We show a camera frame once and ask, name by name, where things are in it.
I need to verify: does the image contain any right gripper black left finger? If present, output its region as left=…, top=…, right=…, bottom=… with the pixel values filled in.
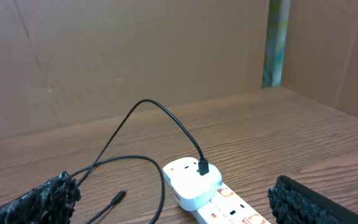
left=0, top=171, right=81, bottom=224

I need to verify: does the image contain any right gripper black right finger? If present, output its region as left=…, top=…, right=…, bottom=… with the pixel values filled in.
left=268, top=175, right=358, bottom=224

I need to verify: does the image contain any black USB charging cable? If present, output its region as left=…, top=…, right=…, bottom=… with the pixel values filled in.
left=71, top=99, right=210, bottom=224

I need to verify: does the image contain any white USB charger adapter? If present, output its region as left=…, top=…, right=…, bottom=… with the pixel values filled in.
left=163, top=157, right=223, bottom=212

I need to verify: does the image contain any white power strip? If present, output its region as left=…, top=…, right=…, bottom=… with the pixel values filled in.
left=191, top=183, right=270, bottom=224

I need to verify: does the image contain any cardboard back panel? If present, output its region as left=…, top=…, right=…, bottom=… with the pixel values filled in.
left=0, top=0, right=269, bottom=139

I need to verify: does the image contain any cardboard side panel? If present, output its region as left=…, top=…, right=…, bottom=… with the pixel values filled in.
left=282, top=0, right=358, bottom=117

